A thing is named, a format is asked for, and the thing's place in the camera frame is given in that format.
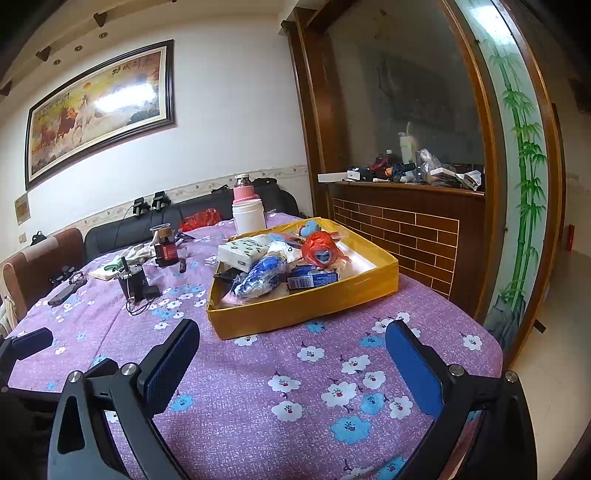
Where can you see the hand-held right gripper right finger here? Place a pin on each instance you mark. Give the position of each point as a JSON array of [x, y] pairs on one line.
[[413, 369]]

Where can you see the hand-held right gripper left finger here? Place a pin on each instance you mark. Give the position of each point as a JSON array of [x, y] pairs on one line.
[[171, 369]]

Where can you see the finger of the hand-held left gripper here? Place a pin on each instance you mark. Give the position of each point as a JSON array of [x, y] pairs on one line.
[[104, 368], [30, 344]]

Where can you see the blue floral tissue pack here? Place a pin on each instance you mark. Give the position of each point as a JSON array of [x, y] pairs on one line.
[[261, 279]]

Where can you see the yellow cardboard box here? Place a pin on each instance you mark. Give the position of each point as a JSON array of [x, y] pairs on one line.
[[300, 309]]

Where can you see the red plastic bag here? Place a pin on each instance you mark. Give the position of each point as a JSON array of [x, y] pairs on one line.
[[323, 249], [201, 220]]

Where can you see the clear safety glasses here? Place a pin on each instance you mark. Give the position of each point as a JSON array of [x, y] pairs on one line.
[[69, 278]]

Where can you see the brown armchair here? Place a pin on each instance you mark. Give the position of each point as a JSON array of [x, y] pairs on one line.
[[41, 263]]

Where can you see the black motor device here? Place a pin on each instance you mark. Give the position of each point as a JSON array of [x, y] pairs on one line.
[[136, 281]]

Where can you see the white booklet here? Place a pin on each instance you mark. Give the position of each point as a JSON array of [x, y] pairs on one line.
[[104, 273]]

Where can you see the purple floral tablecloth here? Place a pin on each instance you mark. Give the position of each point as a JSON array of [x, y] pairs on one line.
[[258, 415]]

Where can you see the small black bag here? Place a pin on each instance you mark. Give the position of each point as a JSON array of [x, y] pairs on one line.
[[38, 237]]

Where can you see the dark ink bottle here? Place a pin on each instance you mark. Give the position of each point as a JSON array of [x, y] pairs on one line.
[[166, 251]]

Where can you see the white work glove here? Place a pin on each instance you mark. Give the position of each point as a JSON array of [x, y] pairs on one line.
[[141, 251]]

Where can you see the blue rectangular packet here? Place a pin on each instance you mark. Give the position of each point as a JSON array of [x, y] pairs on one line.
[[314, 279]]

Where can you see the brick pattern wooden counter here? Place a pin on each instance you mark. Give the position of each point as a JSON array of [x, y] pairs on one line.
[[415, 230]]

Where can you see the black leather sofa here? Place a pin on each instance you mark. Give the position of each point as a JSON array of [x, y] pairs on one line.
[[120, 230]]

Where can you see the clear plastic cup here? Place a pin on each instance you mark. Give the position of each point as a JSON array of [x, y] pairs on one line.
[[159, 227]]

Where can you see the crumpled red plastic bag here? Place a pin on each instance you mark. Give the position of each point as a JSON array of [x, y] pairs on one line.
[[201, 220]]

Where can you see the black gripper on sofa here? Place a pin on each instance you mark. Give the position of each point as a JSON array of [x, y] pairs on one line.
[[141, 206], [160, 201]]

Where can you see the white plastic jar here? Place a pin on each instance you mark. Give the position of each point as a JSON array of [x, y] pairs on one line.
[[249, 219]]

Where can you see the pink water bottle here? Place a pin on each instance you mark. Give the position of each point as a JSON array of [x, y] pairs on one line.
[[243, 189]]

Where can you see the clutter of items on counter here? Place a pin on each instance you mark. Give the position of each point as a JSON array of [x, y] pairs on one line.
[[415, 170]]

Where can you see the flat white box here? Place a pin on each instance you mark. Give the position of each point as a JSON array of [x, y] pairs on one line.
[[332, 177]]

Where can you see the bamboo painted glass panel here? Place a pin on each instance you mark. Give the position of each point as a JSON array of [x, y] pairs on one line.
[[521, 184]]

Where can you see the framed horse painting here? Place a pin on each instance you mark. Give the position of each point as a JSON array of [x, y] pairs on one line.
[[99, 113]]

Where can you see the small wall plaque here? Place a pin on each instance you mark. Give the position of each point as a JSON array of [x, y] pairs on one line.
[[21, 210]]

